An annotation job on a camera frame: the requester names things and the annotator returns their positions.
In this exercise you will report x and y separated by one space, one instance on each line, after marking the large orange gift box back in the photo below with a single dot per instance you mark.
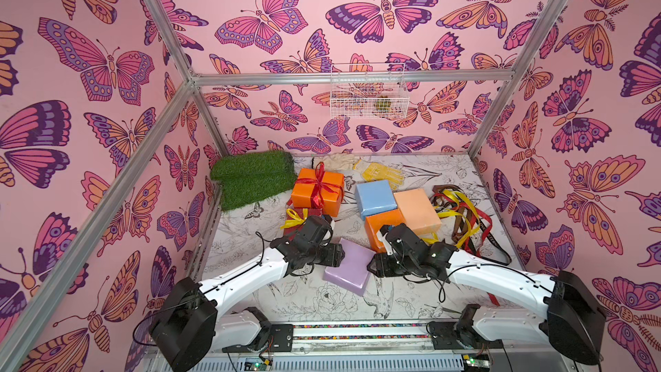
316 191

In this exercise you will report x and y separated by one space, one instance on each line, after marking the black printed ribbon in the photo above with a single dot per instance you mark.
490 237

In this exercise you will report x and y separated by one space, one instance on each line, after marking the green artificial grass mat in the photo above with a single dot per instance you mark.
253 177

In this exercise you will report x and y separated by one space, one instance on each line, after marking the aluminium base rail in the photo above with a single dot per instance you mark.
399 345

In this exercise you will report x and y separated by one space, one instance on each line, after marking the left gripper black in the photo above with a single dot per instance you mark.
333 255

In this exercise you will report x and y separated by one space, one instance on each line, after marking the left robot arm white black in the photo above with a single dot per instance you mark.
196 317

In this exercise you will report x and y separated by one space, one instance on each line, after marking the brown ribbon bow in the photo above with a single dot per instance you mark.
450 201

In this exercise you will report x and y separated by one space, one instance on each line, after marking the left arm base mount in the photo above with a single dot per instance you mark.
251 331

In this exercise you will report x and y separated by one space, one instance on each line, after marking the light blue gift box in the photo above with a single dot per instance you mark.
373 198

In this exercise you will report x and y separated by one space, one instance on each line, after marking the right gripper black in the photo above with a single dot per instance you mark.
385 263

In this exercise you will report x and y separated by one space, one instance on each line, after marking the purple gift box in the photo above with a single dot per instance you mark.
352 273

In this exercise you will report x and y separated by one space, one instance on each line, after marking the yellow ribbon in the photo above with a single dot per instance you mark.
445 233
295 217

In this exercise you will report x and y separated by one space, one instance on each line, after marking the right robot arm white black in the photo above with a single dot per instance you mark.
549 309

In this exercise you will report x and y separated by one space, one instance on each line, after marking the white wire basket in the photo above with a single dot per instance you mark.
368 95

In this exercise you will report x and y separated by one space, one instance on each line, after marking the peach gift box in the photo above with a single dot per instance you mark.
418 212

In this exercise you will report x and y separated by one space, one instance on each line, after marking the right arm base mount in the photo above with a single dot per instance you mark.
460 334

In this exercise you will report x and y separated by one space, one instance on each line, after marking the white work glove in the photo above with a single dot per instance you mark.
337 162

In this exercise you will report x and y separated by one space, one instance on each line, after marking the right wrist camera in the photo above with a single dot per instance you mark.
383 245

